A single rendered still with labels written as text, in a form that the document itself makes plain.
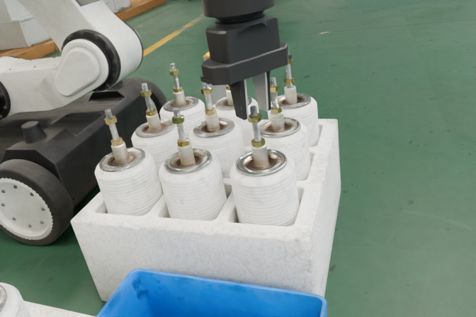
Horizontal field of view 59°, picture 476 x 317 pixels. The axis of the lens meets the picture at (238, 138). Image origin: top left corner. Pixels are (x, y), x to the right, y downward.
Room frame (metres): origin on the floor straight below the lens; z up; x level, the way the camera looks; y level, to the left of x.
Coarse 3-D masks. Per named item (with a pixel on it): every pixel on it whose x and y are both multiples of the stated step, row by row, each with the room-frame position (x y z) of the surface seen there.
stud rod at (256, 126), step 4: (252, 108) 0.53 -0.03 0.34; (256, 108) 0.54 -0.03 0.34; (252, 112) 0.53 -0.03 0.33; (256, 112) 0.54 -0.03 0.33; (252, 116) 0.53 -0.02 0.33; (252, 124) 0.54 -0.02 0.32; (256, 124) 0.53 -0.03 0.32; (256, 128) 0.53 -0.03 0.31; (256, 132) 0.53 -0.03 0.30; (260, 132) 0.54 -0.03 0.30; (256, 136) 0.53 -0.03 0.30; (260, 136) 0.53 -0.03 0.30; (256, 140) 0.53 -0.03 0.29; (260, 140) 0.53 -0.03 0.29
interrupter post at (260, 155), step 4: (252, 148) 0.53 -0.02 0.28; (256, 148) 0.53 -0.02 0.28; (260, 148) 0.53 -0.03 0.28; (264, 148) 0.53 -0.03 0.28; (252, 152) 0.53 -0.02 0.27; (256, 152) 0.53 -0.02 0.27; (260, 152) 0.53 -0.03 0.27; (264, 152) 0.53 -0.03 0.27; (256, 156) 0.53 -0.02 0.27; (260, 156) 0.53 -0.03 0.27; (264, 156) 0.53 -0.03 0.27; (256, 160) 0.53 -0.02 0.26; (260, 160) 0.53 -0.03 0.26; (264, 160) 0.53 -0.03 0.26; (256, 164) 0.53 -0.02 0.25; (260, 164) 0.53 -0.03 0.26; (264, 164) 0.53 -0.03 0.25
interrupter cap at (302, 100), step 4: (280, 96) 0.79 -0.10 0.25; (284, 96) 0.78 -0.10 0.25; (300, 96) 0.77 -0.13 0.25; (304, 96) 0.77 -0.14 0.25; (308, 96) 0.76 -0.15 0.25; (280, 100) 0.77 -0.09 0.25; (284, 100) 0.77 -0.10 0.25; (300, 100) 0.75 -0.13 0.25; (304, 100) 0.74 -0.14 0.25; (308, 100) 0.74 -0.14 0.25; (272, 104) 0.75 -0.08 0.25; (280, 104) 0.74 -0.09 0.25; (284, 104) 0.74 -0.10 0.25; (288, 104) 0.75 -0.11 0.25; (292, 104) 0.74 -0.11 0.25; (296, 104) 0.73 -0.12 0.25; (300, 104) 0.73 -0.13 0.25; (304, 104) 0.72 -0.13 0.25; (284, 108) 0.72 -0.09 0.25; (288, 108) 0.72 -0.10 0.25; (292, 108) 0.72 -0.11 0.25
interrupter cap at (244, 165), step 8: (248, 152) 0.57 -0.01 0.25; (272, 152) 0.56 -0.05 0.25; (280, 152) 0.55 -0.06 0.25; (240, 160) 0.55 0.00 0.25; (248, 160) 0.55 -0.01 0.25; (272, 160) 0.54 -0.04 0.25; (280, 160) 0.53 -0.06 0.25; (240, 168) 0.53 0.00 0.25; (248, 168) 0.52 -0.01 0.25; (256, 168) 0.52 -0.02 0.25; (264, 168) 0.52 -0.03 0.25; (272, 168) 0.51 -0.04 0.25; (280, 168) 0.51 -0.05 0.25; (256, 176) 0.50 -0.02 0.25
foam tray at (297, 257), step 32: (320, 128) 0.79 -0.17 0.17; (320, 160) 0.64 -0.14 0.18; (320, 192) 0.54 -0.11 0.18; (96, 224) 0.56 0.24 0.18; (128, 224) 0.54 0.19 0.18; (160, 224) 0.53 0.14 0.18; (192, 224) 0.51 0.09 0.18; (224, 224) 0.50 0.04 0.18; (256, 224) 0.49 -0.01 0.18; (320, 224) 0.52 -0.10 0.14; (96, 256) 0.57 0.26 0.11; (128, 256) 0.55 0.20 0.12; (160, 256) 0.52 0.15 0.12; (192, 256) 0.50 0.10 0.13; (224, 256) 0.48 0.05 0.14; (256, 256) 0.47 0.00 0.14; (288, 256) 0.45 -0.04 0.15; (320, 256) 0.50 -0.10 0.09; (288, 288) 0.45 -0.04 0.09; (320, 288) 0.48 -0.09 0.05
